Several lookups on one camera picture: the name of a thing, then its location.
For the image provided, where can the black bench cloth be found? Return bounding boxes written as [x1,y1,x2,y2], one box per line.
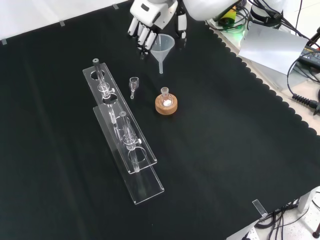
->
[0,0,320,240]

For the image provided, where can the pale grey board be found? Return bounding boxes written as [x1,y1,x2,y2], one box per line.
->
[238,22,313,76]

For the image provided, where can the black cable bundle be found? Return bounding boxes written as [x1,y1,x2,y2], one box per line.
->
[254,197,320,240]

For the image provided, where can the yellow stop button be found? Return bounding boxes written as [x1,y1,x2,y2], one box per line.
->
[219,8,238,26]

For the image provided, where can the black power adapter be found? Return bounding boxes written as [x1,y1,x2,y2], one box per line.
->
[298,45,320,66]

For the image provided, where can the white power strip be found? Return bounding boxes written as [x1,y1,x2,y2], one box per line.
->
[239,227,260,240]

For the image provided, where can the clear acrylic funnel stand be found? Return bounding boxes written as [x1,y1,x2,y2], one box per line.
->
[82,58,165,206]

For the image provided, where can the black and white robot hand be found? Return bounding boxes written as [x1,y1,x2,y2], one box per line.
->
[127,0,188,55]

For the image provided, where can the small round-bottom glass flask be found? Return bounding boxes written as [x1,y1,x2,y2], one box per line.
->
[159,86,174,107]

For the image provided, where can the black cable with ribbed plug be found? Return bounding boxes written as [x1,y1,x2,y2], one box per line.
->
[286,53,320,116]

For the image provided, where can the translucent plastic funnel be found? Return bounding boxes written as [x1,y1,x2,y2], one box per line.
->
[150,34,176,75]

